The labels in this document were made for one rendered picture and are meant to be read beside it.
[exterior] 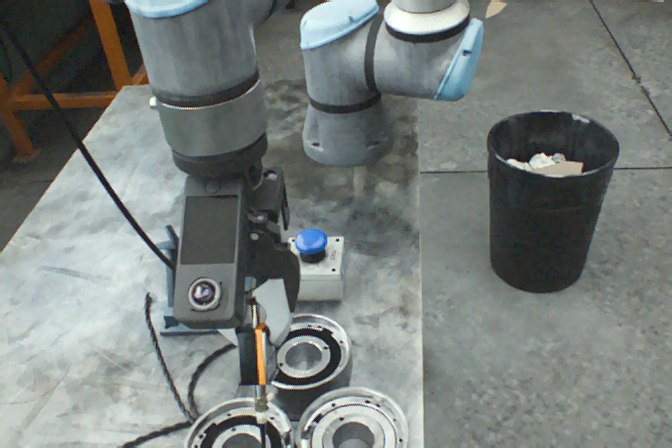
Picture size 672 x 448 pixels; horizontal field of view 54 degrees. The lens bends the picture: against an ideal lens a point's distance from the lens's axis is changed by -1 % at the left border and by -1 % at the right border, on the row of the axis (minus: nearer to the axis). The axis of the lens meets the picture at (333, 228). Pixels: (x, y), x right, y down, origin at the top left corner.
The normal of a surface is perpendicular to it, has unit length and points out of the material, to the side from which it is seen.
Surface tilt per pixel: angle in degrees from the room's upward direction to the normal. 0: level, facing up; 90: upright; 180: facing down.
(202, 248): 31
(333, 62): 88
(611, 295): 0
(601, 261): 0
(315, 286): 90
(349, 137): 73
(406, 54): 98
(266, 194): 0
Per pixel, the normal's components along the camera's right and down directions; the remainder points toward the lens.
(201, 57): 0.27, 0.58
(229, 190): -0.11, -0.35
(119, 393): -0.09, -0.78
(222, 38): 0.62, 0.44
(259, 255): -0.04, 0.62
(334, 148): -0.29, 0.35
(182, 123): -0.35, 0.60
